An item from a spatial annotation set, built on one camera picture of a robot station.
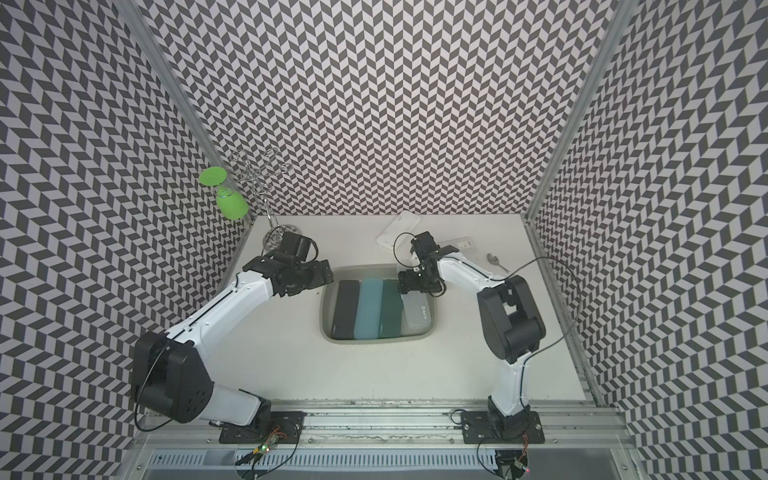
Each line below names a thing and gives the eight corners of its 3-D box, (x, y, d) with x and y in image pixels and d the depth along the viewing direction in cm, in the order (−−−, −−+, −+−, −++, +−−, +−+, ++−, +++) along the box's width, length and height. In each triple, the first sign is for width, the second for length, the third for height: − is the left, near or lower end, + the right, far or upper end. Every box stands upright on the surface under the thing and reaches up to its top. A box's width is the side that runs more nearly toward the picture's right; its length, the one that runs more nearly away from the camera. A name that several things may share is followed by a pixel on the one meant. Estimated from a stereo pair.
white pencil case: (376, 242, 112) (375, 237, 109) (402, 213, 122) (403, 208, 119) (394, 252, 109) (394, 247, 107) (420, 221, 119) (420, 216, 117)
